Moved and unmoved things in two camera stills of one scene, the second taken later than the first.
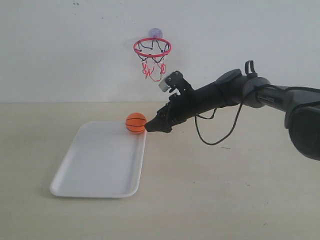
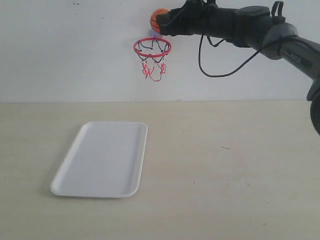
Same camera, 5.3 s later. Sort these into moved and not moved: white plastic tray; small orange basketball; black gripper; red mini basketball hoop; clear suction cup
Moved: small orange basketball; black gripper
Not moved: red mini basketball hoop; clear suction cup; white plastic tray
